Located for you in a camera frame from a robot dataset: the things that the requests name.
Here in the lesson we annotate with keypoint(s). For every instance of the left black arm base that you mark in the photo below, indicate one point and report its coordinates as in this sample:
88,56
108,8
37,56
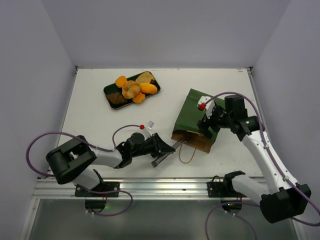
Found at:
107,186

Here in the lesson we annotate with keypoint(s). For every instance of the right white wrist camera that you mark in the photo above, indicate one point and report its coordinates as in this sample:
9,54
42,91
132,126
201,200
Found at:
206,104

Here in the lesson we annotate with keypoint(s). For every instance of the aluminium rail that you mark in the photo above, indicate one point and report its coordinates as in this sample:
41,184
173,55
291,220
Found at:
139,188

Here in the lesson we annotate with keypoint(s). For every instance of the long orange fake bread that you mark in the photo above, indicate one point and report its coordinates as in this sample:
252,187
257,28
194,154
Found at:
120,83

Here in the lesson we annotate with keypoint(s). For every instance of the pale twisted fake bread roll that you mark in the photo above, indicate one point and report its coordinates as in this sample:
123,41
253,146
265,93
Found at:
130,89

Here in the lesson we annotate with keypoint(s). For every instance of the dark brown fake croissant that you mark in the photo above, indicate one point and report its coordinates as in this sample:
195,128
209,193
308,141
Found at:
116,98

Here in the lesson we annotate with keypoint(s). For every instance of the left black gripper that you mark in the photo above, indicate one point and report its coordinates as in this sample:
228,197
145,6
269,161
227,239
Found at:
158,145

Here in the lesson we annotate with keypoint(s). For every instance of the dark green tray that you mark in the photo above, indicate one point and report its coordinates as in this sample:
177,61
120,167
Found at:
112,90

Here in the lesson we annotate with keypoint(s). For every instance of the green brown paper bag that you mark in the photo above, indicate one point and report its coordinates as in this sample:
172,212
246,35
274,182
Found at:
185,128

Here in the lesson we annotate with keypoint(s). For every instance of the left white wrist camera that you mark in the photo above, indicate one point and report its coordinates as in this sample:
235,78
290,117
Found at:
147,130

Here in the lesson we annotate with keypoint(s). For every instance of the brown sliced fake bread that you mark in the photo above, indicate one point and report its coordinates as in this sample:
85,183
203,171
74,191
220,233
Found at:
145,77

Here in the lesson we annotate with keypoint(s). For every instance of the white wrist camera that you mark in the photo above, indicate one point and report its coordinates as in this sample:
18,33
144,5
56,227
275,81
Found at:
206,104
147,130

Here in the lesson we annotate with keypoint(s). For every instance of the metal tongs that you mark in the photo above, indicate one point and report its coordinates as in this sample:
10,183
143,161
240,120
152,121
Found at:
163,156

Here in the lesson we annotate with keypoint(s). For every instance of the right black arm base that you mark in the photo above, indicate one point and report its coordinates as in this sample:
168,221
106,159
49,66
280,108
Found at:
220,186

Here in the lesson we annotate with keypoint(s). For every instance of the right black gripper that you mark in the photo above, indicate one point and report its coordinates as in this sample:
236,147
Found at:
205,124

